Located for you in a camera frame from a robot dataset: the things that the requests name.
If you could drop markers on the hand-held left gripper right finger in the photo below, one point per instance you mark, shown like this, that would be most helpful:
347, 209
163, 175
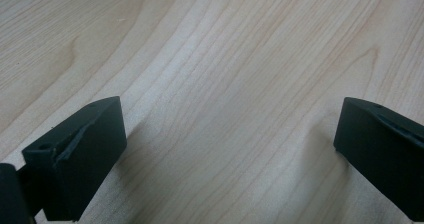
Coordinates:
380, 150

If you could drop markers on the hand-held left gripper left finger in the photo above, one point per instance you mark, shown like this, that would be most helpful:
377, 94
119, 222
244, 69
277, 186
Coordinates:
80, 160

